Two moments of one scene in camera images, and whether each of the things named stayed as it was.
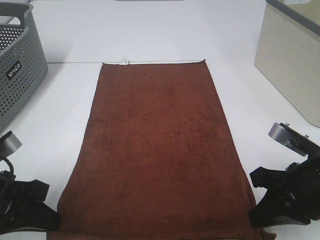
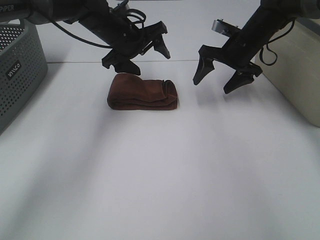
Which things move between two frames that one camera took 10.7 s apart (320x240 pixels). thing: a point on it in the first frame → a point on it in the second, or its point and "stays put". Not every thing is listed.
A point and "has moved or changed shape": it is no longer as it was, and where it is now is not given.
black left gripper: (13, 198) → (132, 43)
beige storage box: (288, 52) stays put
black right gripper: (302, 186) → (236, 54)
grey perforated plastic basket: (23, 65) stays put
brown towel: (156, 159) has moved or changed shape
